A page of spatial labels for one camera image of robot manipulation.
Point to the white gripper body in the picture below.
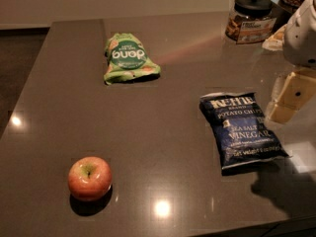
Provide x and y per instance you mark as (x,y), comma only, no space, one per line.
(302,43)

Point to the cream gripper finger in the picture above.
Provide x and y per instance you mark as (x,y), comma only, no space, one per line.
(290,93)
(275,41)

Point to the red yellow apple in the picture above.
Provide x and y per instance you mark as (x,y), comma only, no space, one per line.
(90,178)

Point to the blue kettle chips bag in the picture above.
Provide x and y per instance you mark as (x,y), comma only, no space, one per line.
(237,122)

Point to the green rice chip bag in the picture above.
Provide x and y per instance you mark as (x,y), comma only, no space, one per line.
(128,60)

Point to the glass jar black lid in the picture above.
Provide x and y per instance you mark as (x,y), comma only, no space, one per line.
(250,21)

